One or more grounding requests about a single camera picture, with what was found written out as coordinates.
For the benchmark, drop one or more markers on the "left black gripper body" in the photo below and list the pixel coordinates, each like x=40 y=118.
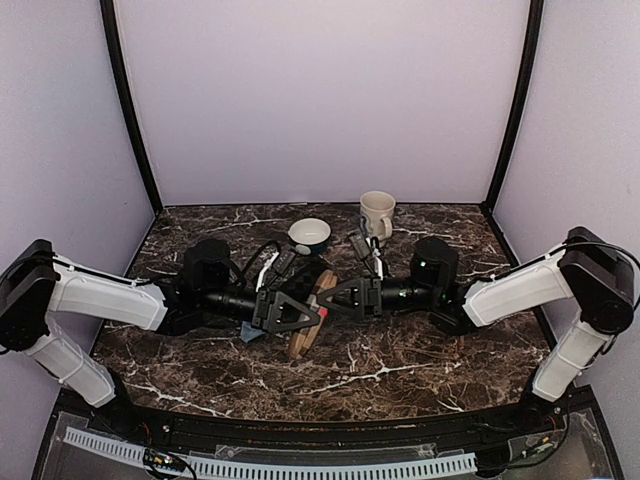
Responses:
x=263 y=310

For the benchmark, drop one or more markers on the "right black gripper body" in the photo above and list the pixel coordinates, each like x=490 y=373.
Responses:
x=374 y=297

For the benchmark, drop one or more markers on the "light blue cloth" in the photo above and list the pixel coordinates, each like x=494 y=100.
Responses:
x=248 y=333

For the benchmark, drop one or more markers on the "black checkered glasses case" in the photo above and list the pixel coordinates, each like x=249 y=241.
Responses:
x=300 y=285

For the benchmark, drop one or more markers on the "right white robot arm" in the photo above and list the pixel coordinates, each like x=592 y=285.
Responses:
x=598 y=276

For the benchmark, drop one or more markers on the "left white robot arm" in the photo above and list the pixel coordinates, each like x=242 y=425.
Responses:
x=39 y=283

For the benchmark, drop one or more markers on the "white and navy bowl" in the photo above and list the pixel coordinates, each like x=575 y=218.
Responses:
x=309 y=236

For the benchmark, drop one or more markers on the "white seahorse mug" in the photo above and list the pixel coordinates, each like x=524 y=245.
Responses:
x=377 y=210

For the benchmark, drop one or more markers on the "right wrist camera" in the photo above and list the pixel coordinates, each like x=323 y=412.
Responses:
x=368 y=252

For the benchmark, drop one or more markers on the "white slotted cable duct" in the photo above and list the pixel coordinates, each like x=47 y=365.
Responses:
x=196 y=466

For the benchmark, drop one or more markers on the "black front rail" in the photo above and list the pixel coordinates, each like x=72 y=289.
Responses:
x=185 y=432

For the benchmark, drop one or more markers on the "right black frame post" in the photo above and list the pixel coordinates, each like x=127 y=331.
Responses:
x=518 y=103

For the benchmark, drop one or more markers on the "black frame post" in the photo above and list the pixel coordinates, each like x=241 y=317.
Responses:
x=126 y=101
x=518 y=103

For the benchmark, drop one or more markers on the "left black frame post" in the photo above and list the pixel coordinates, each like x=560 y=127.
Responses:
x=126 y=101

